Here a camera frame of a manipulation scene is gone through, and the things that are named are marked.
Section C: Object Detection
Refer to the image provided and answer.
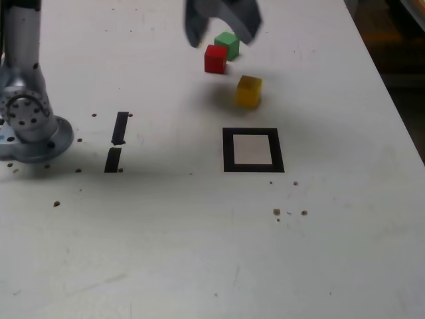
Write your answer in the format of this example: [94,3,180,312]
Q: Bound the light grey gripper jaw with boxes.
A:
[215,0,264,45]

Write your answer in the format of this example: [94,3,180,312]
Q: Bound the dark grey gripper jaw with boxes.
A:
[184,0,219,49]

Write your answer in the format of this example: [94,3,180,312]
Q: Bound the green cube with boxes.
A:
[214,31,240,62]

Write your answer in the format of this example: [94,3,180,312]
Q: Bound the red cube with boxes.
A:
[204,45,228,74]

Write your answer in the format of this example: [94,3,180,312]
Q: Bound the yellow cube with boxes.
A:
[236,75,263,108]

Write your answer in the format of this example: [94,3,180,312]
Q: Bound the black tape square outline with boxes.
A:
[221,127,286,173]

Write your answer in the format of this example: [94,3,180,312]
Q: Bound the black tape strip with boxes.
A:
[104,111,129,173]

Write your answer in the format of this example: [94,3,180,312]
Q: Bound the dark background furniture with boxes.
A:
[345,0,425,89]

